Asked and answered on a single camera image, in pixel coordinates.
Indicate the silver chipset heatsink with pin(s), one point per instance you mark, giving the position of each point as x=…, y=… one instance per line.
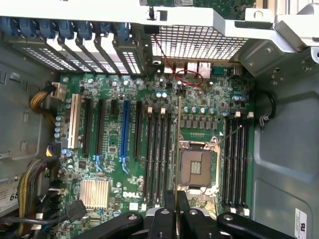
x=94, y=193

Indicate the white expansion slot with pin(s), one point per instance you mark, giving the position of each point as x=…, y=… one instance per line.
x=74, y=122

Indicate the green graphics card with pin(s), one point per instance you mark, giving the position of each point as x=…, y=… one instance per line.
x=224, y=8

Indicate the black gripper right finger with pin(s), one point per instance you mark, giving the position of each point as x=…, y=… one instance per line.
x=192, y=224

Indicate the blue slot retainer clip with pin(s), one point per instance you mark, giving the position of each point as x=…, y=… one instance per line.
x=27, y=27
x=105, y=27
x=66, y=30
x=86, y=30
x=48, y=28
x=7, y=26
x=123, y=33

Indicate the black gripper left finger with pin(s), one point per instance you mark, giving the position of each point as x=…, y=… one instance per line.
x=159, y=224

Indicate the silver power supply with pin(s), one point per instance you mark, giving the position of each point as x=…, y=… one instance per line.
x=8, y=196

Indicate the green Dell motherboard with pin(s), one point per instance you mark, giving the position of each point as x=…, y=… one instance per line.
x=117, y=174

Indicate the short black expansion slot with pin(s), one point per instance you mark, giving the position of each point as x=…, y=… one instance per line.
x=114, y=107

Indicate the long black expansion slot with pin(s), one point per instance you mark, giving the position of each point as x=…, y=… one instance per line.
x=100, y=127
x=138, y=129
x=87, y=127

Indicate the open grey PC case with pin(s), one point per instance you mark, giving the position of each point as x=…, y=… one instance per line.
x=286, y=149

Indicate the thin steel locking lever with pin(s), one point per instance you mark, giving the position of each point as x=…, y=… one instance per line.
x=230, y=134

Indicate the CPU socket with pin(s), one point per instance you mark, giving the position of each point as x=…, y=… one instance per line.
x=197, y=166

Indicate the steel socket cover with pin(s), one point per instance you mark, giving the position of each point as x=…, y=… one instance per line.
x=202, y=193

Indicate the blue expansion slot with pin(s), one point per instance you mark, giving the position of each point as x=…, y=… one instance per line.
x=125, y=129

